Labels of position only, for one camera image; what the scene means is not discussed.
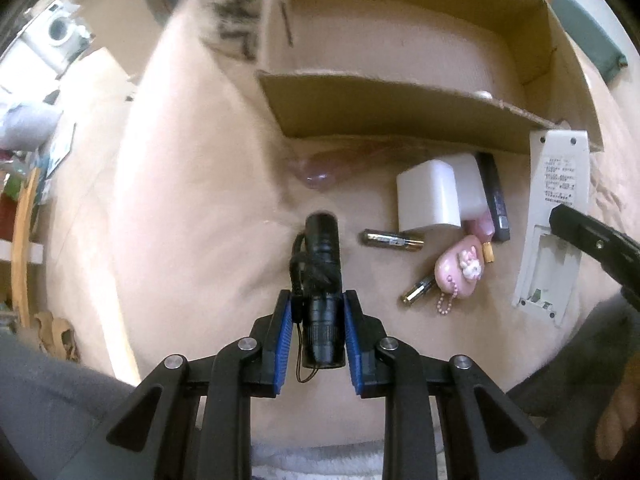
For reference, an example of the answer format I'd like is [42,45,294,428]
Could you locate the translucent pink glasses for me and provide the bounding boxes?
[286,142,397,191]

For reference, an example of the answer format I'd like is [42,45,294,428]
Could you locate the white earbuds case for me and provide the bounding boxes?
[396,153,488,232]

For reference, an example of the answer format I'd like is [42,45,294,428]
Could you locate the wooden chair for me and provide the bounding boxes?
[11,167,40,328]

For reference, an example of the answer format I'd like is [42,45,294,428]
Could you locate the cardboard box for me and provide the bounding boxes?
[257,0,603,153]

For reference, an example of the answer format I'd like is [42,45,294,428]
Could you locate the pink plush keychain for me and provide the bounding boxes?
[434,235,485,315]

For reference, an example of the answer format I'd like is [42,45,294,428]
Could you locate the black gold AA battery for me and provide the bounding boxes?
[359,229,424,252]

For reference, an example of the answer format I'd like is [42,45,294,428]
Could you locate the white washing machine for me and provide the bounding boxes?
[26,1,93,72]

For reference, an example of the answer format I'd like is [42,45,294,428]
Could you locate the white air conditioner remote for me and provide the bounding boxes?
[512,130,590,327]

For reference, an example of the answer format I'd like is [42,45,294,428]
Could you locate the pink lipstick tube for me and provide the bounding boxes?
[463,209,495,263]

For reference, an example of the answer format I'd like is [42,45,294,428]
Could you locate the black flashlight with strap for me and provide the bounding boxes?
[288,211,346,384]

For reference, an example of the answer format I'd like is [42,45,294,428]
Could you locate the black rectangular lighter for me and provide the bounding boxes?
[475,152,511,243]

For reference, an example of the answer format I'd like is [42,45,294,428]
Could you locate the black white patterned fleece blanket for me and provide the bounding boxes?
[196,0,262,62]

